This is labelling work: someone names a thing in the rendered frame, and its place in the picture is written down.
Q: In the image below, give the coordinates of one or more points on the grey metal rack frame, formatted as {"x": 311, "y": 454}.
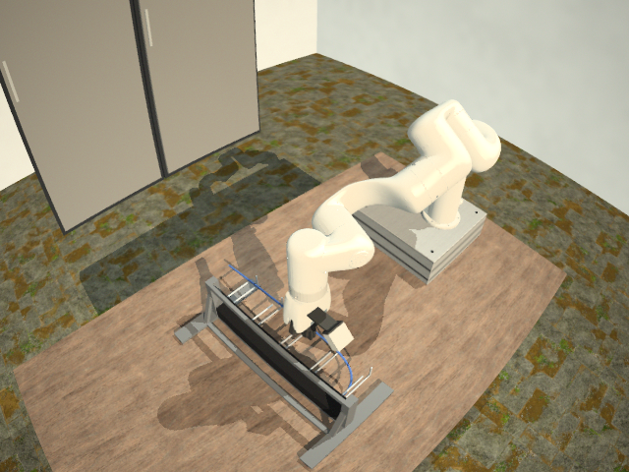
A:
{"x": 298, "y": 375}

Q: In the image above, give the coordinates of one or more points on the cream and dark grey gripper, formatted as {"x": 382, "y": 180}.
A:
{"x": 296, "y": 312}

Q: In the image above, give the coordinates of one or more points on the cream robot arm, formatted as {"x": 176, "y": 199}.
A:
{"x": 338, "y": 242}

